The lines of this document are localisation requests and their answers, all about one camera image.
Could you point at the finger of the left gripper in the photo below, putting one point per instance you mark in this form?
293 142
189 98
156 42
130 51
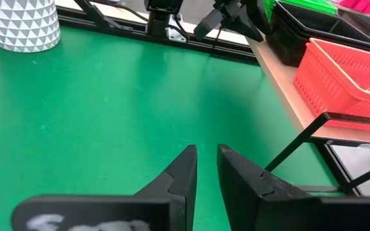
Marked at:
208 25
247 29

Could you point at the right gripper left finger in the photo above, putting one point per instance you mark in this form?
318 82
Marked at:
108 211

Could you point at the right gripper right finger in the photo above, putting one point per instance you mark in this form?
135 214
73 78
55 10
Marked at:
284 211

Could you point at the black slotted plastic basket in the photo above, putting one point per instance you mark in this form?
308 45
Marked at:
320 27
281 48

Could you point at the green slotted plastic basket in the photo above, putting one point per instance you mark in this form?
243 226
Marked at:
300 4

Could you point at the orange slotted plastic basket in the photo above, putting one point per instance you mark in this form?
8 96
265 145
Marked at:
332 90

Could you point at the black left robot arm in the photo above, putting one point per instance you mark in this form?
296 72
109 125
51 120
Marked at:
161 16

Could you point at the green table mat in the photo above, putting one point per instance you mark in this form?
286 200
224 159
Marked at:
108 112

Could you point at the red storage box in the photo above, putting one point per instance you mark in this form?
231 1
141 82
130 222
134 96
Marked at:
361 4

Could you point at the succulent in white patterned pot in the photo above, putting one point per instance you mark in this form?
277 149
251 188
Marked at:
18 25

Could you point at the silver metal mounting bracket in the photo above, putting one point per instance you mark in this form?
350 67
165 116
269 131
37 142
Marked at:
176 34

